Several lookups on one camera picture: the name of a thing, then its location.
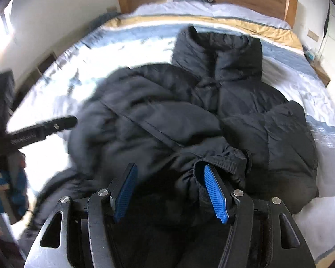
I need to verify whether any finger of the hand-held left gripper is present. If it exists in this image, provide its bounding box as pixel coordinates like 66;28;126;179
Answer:
7;116;79;152
0;71;17;142

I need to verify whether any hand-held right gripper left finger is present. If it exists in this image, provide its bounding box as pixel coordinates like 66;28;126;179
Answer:
25;162;138;268

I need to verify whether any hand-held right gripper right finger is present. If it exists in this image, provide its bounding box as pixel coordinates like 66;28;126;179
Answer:
194;163;316;268

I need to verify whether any wooden nightstand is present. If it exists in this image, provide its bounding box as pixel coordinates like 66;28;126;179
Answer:
309;61;331;88

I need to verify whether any black puffer jacket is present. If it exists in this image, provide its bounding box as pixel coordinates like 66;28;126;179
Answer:
26;25;319;268

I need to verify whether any person's left forearm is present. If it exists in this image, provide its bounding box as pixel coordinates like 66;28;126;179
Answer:
0;156;28;224

